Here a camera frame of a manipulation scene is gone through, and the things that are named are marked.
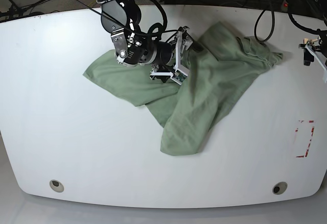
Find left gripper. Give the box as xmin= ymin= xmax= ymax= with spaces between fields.
xmin=303 ymin=36 xmax=326 ymax=66

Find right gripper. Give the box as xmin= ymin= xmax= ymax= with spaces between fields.
xmin=150 ymin=41 xmax=204 ymax=83

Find green T-shirt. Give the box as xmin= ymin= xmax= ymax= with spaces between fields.
xmin=84 ymin=22 xmax=283 ymax=156

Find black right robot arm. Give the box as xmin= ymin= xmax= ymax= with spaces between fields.
xmin=96 ymin=0 xmax=202 ymax=85

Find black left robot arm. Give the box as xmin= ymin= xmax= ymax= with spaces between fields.
xmin=287 ymin=0 xmax=326 ymax=66

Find black power strip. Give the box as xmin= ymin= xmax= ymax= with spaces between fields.
xmin=281 ymin=0 xmax=293 ymax=12

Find red tape rectangle marking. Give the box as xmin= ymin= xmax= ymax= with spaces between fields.
xmin=292 ymin=120 xmax=315 ymax=158

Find right table grommet hole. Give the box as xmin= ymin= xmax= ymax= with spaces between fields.
xmin=272 ymin=182 xmax=288 ymax=195

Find table grommet hole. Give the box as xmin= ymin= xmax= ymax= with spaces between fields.
xmin=49 ymin=180 xmax=64 ymax=193
xmin=272 ymin=182 xmax=288 ymax=195

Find black tripod legs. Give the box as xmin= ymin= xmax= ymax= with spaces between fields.
xmin=0 ymin=0 xmax=75 ymax=22

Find left table grommet hole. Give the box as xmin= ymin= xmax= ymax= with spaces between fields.
xmin=49 ymin=180 xmax=64 ymax=193

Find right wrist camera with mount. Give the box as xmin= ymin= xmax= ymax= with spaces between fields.
xmin=149 ymin=26 xmax=191 ymax=86

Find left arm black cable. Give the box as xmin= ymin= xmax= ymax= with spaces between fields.
xmin=254 ymin=4 xmax=327 ymax=42

